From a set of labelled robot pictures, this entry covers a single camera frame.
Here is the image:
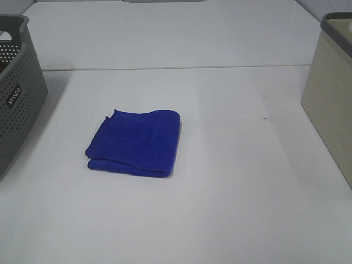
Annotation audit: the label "blue towel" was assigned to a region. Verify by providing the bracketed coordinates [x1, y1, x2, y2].
[85, 110, 181, 178]

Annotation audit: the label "beige plastic storage basket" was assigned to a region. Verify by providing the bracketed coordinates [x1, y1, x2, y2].
[301, 12, 351, 184]

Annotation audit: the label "grey perforated plastic basket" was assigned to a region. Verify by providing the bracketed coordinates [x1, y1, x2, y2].
[1, 14, 48, 174]

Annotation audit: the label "black basket label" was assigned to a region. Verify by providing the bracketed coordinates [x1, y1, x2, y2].
[5, 84, 22, 109]

